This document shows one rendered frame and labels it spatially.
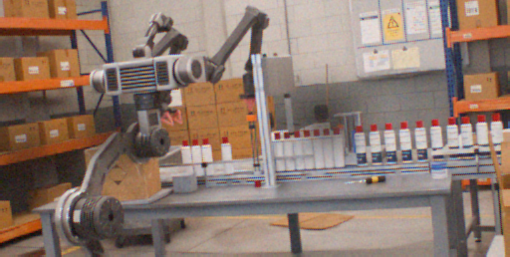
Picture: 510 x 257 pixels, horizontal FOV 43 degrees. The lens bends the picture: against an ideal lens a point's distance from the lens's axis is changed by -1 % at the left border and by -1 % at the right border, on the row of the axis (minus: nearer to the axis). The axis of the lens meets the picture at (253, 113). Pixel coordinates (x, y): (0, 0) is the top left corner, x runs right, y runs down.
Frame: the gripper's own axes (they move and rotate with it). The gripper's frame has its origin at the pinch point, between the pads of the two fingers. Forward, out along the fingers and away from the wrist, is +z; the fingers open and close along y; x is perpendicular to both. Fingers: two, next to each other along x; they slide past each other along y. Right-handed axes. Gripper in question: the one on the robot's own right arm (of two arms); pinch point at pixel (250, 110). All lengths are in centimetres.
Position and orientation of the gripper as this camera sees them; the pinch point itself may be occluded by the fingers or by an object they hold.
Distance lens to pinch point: 361.2
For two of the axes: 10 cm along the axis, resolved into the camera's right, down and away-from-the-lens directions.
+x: -4.5, 0.9, -8.9
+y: -8.9, 0.6, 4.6
